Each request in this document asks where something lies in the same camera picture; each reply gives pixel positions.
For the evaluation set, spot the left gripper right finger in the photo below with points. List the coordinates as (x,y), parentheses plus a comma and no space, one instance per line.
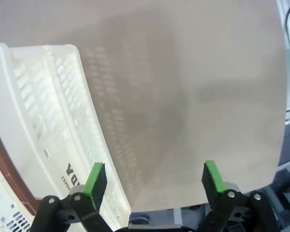
(212,183)

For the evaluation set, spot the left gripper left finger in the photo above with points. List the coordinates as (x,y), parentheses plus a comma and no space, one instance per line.
(96,183)

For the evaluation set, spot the cream shopping basket brown rim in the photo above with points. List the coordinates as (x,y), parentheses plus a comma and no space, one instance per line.
(38,108)

